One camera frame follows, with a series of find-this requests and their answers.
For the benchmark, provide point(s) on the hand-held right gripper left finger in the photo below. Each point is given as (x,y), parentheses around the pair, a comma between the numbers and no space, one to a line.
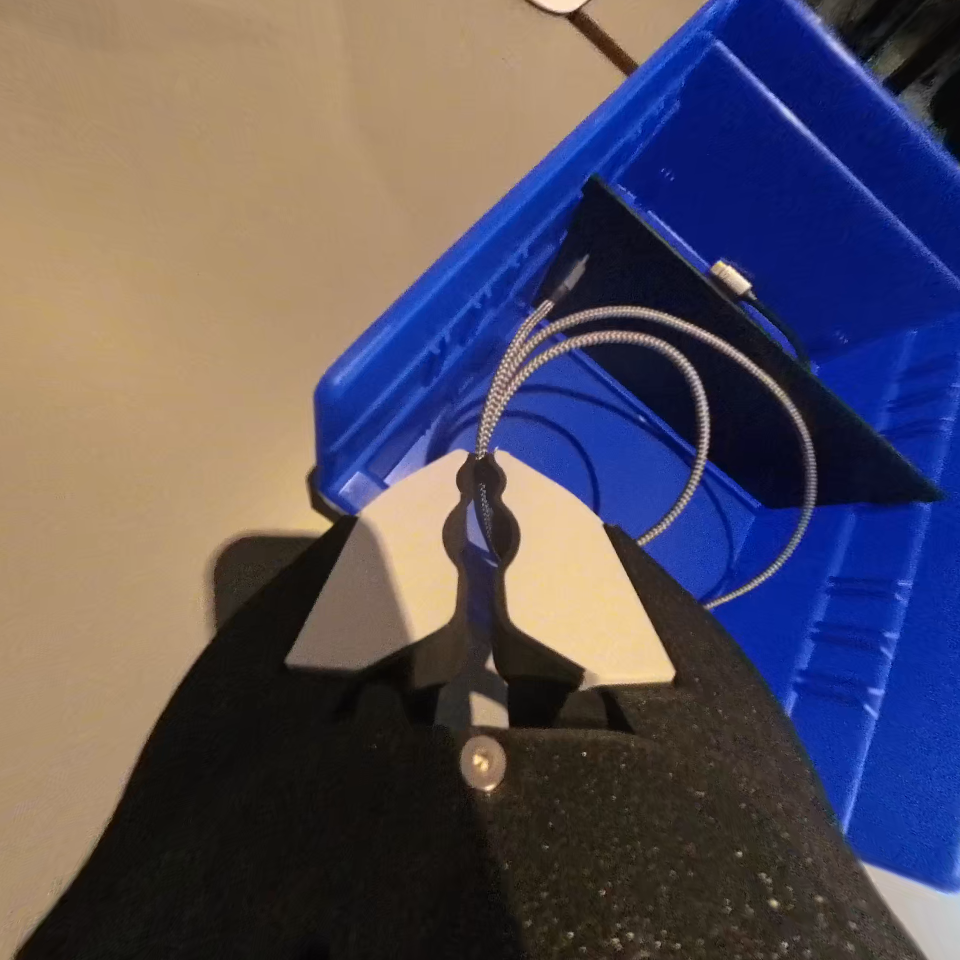
(375,585)

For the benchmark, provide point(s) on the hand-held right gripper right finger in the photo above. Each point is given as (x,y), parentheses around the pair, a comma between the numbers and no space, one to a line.
(577,592)

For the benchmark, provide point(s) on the blue plastic bin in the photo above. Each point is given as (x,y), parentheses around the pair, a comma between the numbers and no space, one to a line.
(825,150)

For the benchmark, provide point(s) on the black divider panel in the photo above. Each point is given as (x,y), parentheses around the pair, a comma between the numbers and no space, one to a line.
(750,405)

